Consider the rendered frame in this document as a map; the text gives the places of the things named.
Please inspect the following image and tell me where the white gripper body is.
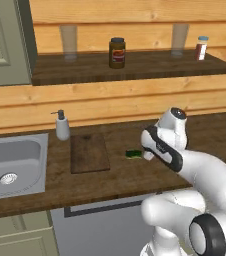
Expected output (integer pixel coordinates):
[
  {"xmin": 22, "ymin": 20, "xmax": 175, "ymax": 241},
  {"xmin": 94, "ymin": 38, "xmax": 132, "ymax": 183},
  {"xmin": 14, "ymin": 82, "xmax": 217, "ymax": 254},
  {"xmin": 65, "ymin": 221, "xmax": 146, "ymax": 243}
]
[{"xmin": 143, "ymin": 150, "xmax": 156, "ymax": 162}]

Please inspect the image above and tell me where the green sponge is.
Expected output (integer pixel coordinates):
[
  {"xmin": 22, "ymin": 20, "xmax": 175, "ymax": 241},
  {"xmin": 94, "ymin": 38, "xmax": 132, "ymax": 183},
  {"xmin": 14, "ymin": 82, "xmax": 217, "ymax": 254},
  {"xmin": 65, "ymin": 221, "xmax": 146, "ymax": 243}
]
[{"xmin": 125, "ymin": 149, "xmax": 143, "ymax": 160}]

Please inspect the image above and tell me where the dark wooden cutting board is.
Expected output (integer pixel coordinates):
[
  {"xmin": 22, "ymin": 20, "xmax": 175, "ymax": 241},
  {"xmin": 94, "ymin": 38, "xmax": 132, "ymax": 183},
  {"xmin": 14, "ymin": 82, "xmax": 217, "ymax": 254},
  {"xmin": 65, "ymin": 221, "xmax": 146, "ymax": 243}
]
[{"xmin": 69, "ymin": 132, "xmax": 112, "ymax": 175}]

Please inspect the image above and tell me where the grey dishwasher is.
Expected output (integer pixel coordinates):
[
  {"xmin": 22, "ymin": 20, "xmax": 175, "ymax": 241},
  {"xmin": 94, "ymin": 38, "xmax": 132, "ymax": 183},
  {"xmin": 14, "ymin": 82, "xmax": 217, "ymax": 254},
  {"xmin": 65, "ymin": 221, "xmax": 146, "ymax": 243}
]
[{"xmin": 49, "ymin": 192, "xmax": 166, "ymax": 256}]

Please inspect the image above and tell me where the white soap dispenser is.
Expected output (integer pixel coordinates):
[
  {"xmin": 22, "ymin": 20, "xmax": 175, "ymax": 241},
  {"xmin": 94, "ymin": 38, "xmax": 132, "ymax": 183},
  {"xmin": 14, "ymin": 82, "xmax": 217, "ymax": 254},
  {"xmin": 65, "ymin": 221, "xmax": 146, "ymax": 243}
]
[{"xmin": 50, "ymin": 109, "xmax": 71, "ymax": 142}]

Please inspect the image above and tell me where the brown jar with red label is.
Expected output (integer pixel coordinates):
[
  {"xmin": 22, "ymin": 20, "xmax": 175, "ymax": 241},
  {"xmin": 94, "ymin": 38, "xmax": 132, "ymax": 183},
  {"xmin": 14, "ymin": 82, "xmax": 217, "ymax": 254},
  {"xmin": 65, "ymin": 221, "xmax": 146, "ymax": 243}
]
[{"xmin": 108, "ymin": 36, "xmax": 127, "ymax": 70}]

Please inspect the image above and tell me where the red spice bottle blue cap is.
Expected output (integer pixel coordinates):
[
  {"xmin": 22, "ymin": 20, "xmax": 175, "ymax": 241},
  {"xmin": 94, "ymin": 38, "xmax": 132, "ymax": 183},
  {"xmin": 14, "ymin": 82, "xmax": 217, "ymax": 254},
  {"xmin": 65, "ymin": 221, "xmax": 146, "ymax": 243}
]
[{"xmin": 194, "ymin": 35, "xmax": 210, "ymax": 62}]

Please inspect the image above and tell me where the clear drinking glass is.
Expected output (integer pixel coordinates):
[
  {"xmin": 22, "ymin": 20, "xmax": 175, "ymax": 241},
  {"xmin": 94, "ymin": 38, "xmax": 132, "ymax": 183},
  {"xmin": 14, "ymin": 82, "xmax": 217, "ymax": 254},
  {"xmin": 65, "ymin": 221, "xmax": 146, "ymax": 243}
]
[
  {"xmin": 170, "ymin": 23, "xmax": 190, "ymax": 58},
  {"xmin": 59, "ymin": 24, "xmax": 79, "ymax": 63}
]

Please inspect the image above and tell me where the grey steel sink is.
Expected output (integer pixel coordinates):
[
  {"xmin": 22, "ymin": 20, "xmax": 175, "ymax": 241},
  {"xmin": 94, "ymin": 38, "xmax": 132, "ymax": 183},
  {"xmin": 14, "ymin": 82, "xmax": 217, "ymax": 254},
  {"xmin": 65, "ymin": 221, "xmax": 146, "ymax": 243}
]
[{"xmin": 0, "ymin": 132, "xmax": 50, "ymax": 202}]

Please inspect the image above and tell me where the pale green base cupboard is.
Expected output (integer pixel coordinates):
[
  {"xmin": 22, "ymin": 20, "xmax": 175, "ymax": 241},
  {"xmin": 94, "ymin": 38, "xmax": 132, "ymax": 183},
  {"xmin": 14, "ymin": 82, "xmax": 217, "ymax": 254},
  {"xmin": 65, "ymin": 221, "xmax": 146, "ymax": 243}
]
[{"xmin": 0, "ymin": 210, "xmax": 61, "ymax": 256}]

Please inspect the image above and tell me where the dark dishwasher handle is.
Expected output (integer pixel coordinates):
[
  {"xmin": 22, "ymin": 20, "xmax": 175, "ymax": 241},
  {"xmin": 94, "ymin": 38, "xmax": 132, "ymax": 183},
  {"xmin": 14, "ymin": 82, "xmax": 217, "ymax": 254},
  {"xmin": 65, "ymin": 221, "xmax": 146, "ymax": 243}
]
[{"xmin": 63, "ymin": 199, "xmax": 147, "ymax": 219}]

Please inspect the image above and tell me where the dark wooden wall shelf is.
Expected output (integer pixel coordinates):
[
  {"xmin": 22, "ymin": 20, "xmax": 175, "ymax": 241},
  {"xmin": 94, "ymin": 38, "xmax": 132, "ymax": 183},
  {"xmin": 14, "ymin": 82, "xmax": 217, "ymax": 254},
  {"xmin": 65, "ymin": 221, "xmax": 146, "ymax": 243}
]
[{"xmin": 31, "ymin": 49, "xmax": 226, "ymax": 87}]

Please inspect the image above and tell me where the pale green wall cupboard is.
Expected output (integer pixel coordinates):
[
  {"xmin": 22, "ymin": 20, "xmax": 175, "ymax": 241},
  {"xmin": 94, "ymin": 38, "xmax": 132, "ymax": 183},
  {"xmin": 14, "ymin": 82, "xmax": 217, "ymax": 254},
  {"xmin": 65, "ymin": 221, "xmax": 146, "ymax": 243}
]
[{"xmin": 0, "ymin": 0, "xmax": 39, "ymax": 88}]

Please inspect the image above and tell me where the pale green wall cupboard door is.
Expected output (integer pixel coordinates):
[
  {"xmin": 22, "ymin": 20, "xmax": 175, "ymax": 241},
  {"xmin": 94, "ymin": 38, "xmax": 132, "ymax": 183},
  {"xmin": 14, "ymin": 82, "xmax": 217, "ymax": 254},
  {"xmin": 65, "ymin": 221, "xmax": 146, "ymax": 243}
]
[{"xmin": 0, "ymin": 0, "xmax": 32, "ymax": 87}]

